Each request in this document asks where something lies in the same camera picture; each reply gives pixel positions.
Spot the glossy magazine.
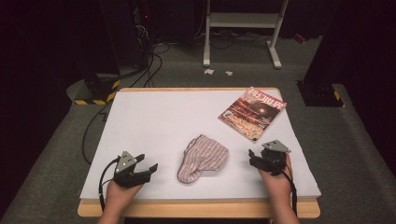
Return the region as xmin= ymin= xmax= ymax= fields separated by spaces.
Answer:
xmin=218 ymin=86 xmax=288 ymax=143

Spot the fluffy striped towel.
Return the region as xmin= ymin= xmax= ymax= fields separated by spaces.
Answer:
xmin=177 ymin=133 xmax=230 ymax=185

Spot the person's left hand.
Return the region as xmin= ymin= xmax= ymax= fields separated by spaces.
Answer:
xmin=105 ymin=180 xmax=145 ymax=208

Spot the white table cover sheet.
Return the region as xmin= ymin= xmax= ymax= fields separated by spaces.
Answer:
xmin=79 ymin=89 xmax=321 ymax=200

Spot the right hand-held gripper cable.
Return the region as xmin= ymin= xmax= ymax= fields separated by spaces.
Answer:
xmin=274 ymin=163 xmax=299 ymax=217

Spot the black base with yellow stripes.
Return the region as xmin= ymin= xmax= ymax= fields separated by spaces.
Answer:
xmin=74 ymin=73 xmax=121 ymax=105
xmin=296 ymin=79 xmax=346 ymax=108

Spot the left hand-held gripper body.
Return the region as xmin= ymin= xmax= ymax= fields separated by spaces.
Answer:
xmin=113 ymin=150 xmax=153 ymax=189

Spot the white metal stand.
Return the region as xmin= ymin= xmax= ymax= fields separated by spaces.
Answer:
xmin=203 ymin=0 xmax=289 ymax=70

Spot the dark equipment rack with wires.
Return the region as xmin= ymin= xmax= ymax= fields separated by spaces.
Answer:
xmin=130 ymin=0 xmax=157 ymax=68

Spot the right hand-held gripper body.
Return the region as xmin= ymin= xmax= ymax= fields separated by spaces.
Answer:
xmin=261 ymin=139 xmax=292 ymax=177

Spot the black floor cable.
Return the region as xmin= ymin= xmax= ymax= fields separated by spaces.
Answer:
xmin=81 ymin=102 xmax=110 ymax=166

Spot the wooden table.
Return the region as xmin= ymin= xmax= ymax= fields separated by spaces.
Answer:
xmin=77 ymin=87 xmax=321 ymax=219

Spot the bundle of black floor cables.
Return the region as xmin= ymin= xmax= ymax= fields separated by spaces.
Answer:
xmin=120 ymin=41 xmax=172 ymax=89

